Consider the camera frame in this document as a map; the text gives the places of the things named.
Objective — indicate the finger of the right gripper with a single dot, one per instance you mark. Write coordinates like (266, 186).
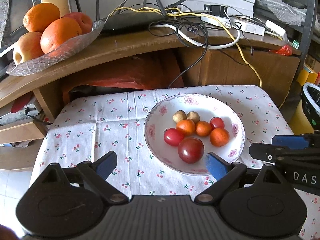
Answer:
(297, 142)
(284, 155)

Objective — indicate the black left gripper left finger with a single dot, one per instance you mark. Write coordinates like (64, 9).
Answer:
(92, 177)

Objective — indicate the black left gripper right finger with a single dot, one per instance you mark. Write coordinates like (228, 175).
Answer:
(229, 177)

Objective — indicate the large dark red tomato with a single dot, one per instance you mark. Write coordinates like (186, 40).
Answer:
(190, 150)

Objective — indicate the tan longan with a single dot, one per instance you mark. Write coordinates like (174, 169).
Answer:
(194, 116)
(179, 116)

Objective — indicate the yellow bin with black bag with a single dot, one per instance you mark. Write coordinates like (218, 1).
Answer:
(306, 116)

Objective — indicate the white cherry print tablecloth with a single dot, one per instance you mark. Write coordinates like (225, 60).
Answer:
(87, 128)

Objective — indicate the white floral plate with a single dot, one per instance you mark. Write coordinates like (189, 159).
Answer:
(160, 118)

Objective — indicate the red plastic bag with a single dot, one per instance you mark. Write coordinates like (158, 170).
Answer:
(286, 50)

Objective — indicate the curved wooden desk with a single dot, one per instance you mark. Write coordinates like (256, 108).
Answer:
(274, 72)

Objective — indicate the white adapter box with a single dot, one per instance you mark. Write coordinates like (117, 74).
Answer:
(276, 29)

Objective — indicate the glass fruit tray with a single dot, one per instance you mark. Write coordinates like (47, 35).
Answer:
(63, 52)

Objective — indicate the red cloth under desk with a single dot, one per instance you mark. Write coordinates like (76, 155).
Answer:
(154, 70)

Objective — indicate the white power strip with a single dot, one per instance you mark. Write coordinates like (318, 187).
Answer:
(245, 26)

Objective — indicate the yellow red apple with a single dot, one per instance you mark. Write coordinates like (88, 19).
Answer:
(27, 47)

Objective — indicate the large orange front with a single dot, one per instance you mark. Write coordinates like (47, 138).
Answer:
(58, 32)

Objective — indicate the large orange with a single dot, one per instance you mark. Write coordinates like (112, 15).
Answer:
(58, 32)
(40, 16)

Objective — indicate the black metal shelf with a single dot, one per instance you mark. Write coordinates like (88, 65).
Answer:
(299, 15)

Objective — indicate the red apple behind oranges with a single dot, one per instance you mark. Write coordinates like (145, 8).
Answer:
(82, 19)

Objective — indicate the large orange back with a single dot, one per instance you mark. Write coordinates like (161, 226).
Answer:
(40, 16)

